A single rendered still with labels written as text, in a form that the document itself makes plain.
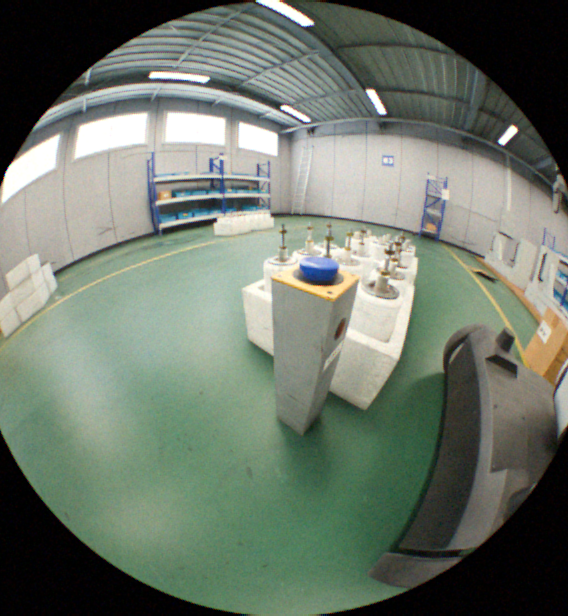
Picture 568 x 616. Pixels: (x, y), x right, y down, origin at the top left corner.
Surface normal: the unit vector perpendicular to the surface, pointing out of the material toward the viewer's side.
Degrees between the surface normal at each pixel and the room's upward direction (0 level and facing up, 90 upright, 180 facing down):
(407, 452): 0
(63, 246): 90
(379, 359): 90
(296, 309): 90
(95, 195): 90
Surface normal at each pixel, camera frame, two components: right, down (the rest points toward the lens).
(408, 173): -0.64, 0.40
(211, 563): 0.01, -0.85
